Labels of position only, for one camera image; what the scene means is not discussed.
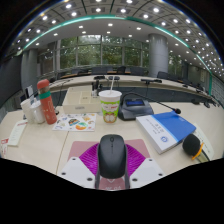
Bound red bottle with green band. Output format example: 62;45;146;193
36;78;58;126

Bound pink mouse pad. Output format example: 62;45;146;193
67;138;152;191

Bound printed paper cup with straw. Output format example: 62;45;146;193
98;78;123;124

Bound plain white cup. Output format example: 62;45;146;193
19;98;35;125

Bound white paper leaflet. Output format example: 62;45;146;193
7;119;29;147

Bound long curved conference table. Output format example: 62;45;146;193
49;74;224;101

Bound dark conference microphone unit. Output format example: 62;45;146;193
117;92;183;121

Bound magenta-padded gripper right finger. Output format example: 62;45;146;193
124;143;167;190

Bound blue and white book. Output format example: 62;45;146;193
135;110;197;155

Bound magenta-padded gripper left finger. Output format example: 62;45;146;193
57;142;101;190

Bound white cup with lid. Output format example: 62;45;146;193
29;99;46;125

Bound dark office chairs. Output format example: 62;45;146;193
49;64;221;104

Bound white notebook with green edge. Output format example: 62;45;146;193
193;123;217;162

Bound colourful sticker sheet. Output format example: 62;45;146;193
52;112;98;133

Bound ceiling lights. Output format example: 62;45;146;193
13;0;224;73

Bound black computer mouse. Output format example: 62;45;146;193
96;133;129;180

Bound black handheld microphone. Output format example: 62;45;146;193
181;133;214;163

